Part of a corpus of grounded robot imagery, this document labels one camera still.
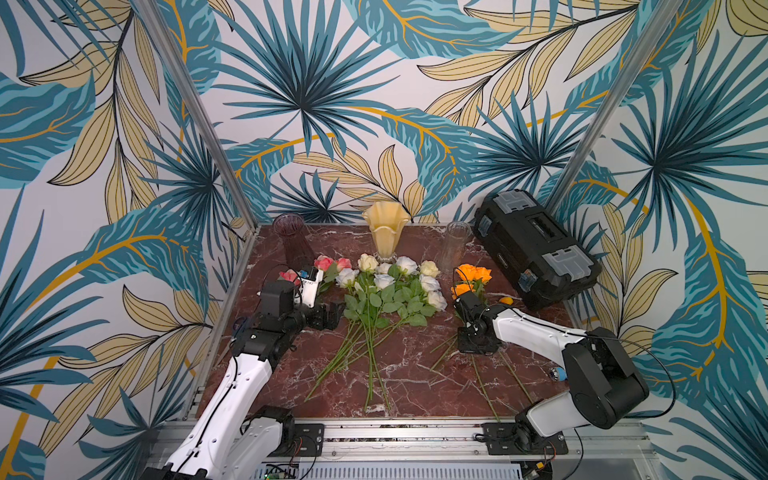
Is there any orange rose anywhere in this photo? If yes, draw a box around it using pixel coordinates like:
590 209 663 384
455 264 477 282
430 282 478 372
474 267 492 284

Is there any pink rose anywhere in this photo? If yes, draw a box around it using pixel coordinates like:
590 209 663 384
278 269 301 285
314 255 338 294
336 258 354 274

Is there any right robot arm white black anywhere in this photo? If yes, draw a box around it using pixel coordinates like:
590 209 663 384
454 292 650 443

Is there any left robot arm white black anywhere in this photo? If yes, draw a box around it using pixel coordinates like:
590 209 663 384
141 278 344 479

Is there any white rose bunch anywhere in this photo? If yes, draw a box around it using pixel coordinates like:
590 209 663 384
333 253 447 412

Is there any dark purple glass vase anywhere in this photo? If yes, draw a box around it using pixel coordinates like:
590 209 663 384
273 213 315 270

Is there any black plastic toolbox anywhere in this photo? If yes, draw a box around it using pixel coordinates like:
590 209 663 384
473 190 602 311

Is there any clear glass vase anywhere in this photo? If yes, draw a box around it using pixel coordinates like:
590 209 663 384
436 221 471 274

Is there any cream yellow fluted vase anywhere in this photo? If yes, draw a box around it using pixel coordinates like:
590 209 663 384
362 201 411 260

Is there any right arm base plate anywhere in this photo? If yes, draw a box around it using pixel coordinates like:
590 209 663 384
473 422 569 457

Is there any aluminium front rail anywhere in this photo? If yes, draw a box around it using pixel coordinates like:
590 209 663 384
140 418 661 480

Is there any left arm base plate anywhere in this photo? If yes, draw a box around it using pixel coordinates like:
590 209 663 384
267 423 325 459

